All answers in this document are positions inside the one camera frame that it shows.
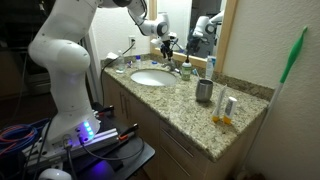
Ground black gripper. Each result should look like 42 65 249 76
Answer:
160 39 177 62

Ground chrome sink tap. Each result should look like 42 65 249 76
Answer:
162 57 181 74

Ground green soap pump bottle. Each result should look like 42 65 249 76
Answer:
181 54 193 82

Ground white oval sink basin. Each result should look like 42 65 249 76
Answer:
130 68 177 87

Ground small white bottle blue cap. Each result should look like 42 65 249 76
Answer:
134 55 142 70

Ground blue toothbrush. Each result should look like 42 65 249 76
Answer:
192 68 201 81

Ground white blue toothpaste tube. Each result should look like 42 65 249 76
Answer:
205 55 217 80

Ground clear plastic water bottle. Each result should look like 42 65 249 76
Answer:
115 49 126 73

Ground steel cup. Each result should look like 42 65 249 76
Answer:
195 78 214 103

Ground white paper cards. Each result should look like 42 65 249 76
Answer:
105 52 120 61

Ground wooden framed mirror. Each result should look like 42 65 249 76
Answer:
148 0 239 73

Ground tall white tube orange cap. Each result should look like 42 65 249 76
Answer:
211 84 228 123

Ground beige vanity cabinet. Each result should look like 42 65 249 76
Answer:
101 71 268 180

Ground short white tube orange cap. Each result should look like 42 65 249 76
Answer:
222 96 238 125

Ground black orange clamp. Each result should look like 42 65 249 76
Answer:
94 104 116 118
117 122 140 141

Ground black robot cart platform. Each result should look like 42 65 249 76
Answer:
19 101 156 180

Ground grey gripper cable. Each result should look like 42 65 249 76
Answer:
173 39 185 53

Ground white wall outlet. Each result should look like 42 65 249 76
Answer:
128 35 138 50

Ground black power cable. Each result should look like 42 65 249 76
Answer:
99 40 137 108

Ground white door frame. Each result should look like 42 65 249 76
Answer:
79 26 105 105

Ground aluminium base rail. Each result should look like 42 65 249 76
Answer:
23 127 120 168

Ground black base cable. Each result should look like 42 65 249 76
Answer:
77 134 146 162

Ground green handled broom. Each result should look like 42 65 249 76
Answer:
238 25 309 176

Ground blue orange cable bundle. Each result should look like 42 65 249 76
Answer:
0 117 51 158

